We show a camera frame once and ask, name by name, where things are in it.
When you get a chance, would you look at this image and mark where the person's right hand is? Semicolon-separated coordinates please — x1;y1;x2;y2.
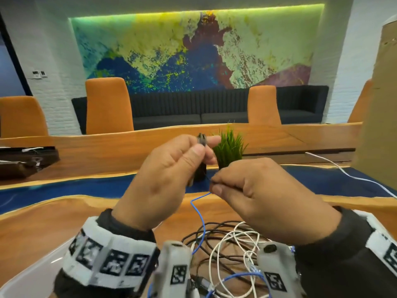
209;157;342;245

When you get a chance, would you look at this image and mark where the person's left hand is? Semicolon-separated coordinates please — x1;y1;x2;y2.
111;134;221;232

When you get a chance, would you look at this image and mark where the pile of cables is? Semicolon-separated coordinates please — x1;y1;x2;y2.
147;192;298;298

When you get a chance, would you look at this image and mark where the black cable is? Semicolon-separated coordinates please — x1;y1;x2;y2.
197;132;218;187

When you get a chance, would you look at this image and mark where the clear plastic organizer box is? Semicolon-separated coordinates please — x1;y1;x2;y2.
0;237;75;298

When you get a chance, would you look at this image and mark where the green potted plant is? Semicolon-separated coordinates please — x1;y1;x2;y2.
212;127;248;170

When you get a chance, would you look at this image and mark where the black sofa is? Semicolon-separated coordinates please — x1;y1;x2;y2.
71;85;329;135

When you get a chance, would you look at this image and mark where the tall orange chair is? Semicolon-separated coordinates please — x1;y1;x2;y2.
85;77;134;135

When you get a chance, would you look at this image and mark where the black right wristband with marker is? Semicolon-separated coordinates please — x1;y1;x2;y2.
294;206;397;298

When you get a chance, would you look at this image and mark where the black left wristband with markers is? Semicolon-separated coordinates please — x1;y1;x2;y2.
53;209;160;298

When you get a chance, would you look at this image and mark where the brown cardboard sheet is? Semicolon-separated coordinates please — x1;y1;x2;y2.
352;20;397;190

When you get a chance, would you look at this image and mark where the dark brown leather case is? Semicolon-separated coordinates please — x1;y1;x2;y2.
0;146;60;180

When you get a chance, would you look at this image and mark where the long thin white cable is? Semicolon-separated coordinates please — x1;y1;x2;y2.
305;151;397;199

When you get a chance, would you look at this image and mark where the colourful abstract wall painting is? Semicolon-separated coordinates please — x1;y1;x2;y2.
69;3;325;94

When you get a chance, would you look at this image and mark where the black door frame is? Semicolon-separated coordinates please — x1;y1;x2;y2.
0;12;33;97

